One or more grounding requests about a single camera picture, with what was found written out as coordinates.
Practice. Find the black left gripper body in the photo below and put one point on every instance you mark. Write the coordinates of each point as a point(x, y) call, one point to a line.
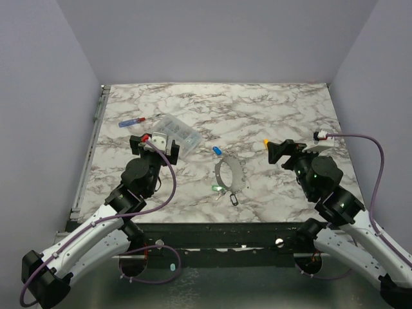
point(154, 159)

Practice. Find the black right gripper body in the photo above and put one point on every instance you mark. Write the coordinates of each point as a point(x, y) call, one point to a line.
point(290, 153)

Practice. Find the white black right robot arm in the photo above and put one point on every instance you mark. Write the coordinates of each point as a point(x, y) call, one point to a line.
point(350, 234)

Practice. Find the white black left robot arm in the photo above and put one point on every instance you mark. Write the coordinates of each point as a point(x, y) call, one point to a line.
point(109, 231)

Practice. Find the clear plastic screw organizer box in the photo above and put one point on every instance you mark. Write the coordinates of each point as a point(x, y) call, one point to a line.
point(185, 136)

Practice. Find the green key tag key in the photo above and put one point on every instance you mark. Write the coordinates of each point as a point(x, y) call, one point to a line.
point(220, 190)

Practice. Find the yellow handled screwdriver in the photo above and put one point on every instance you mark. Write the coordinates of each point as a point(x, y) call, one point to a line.
point(266, 143)

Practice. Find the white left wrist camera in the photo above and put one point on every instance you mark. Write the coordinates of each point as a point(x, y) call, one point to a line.
point(161, 141)

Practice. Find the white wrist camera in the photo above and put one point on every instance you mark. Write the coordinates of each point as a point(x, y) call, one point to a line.
point(161, 141)
point(321, 142)

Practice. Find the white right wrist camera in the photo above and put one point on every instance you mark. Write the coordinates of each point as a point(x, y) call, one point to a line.
point(321, 142)

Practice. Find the blue red handled screwdriver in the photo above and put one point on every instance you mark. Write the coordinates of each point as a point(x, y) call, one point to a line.
point(135, 121)

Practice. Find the black front mounting rail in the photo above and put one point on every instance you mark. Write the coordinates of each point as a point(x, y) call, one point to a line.
point(223, 245)

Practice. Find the aluminium table edge rail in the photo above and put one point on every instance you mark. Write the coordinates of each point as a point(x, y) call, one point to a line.
point(86, 168)

